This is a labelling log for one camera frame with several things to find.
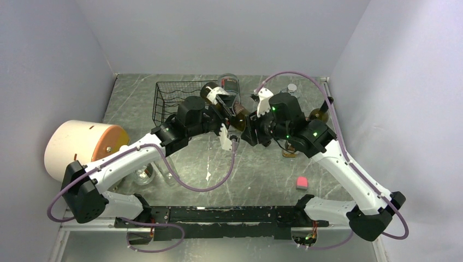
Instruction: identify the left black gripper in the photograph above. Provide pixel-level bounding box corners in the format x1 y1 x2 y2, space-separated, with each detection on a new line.
188 94 237 141

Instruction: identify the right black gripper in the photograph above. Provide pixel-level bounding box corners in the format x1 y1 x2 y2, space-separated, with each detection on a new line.
241 104 291 146

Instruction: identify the clear round labelled bottle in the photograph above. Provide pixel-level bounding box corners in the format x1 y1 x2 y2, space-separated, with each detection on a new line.
218 73 241 108

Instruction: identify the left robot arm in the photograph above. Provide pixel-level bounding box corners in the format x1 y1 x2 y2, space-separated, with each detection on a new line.
57 93 239 227

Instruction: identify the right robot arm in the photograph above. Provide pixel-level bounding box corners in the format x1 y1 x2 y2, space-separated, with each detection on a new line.
241 92 406 242

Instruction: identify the clear bottle black cap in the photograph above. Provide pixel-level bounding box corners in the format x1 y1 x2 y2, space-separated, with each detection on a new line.
282 141 298 158

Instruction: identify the tall blue square bottle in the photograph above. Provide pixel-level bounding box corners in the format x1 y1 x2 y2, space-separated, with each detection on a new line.
286 84 300 98

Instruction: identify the green wine bottle black neck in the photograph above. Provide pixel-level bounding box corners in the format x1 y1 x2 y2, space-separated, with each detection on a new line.
306 97 334 123

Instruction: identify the clear slim bottle near left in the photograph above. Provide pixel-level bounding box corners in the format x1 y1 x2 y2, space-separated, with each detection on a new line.
154 157 178 187

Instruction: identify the round clear bottle white cap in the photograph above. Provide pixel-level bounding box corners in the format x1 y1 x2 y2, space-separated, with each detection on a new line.
132 163 156 186

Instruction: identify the small pink block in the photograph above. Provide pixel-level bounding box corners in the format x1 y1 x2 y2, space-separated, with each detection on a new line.
296 176 308 191

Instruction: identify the white orange cylinder drum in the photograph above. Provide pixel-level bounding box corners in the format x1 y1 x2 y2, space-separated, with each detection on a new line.
44 120 130 182

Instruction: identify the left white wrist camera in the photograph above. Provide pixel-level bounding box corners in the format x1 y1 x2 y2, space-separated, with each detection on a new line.
218 123 233 151

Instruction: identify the black wire wine rack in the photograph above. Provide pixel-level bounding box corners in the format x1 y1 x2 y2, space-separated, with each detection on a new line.
152 80 210 126

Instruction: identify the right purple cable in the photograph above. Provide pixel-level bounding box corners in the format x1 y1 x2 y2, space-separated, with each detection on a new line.
253 70 410 250

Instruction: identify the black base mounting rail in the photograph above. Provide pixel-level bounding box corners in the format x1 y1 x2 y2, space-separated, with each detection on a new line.
114 196 329 241

